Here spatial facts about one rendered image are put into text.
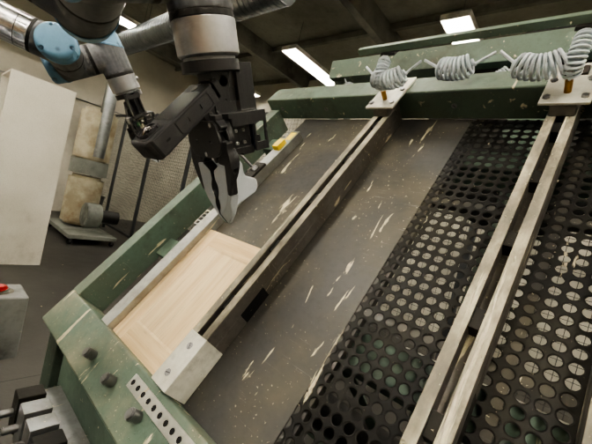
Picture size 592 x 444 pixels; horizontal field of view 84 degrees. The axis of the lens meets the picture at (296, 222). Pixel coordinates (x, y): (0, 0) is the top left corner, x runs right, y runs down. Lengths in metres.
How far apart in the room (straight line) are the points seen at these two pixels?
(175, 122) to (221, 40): 0.11
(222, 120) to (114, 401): 0.68
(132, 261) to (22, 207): 3.47
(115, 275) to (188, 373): 0.62
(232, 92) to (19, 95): 4.27
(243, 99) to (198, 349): 0.53
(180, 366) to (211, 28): 0.63
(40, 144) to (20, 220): 0.87
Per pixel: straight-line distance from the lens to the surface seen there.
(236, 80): 0.47
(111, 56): 1.08
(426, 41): 1.15
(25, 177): 4.69
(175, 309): 1.00
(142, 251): 1.33
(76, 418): 1.06
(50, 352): 1.39
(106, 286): 1.33
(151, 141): 0.40
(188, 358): 0.80
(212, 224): 1.15
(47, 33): 0.94
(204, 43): 0.43
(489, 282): 0.71
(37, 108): 4.69
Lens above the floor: 1.35
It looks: 2 degrees down
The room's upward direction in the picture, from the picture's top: 14 degrees clockwise
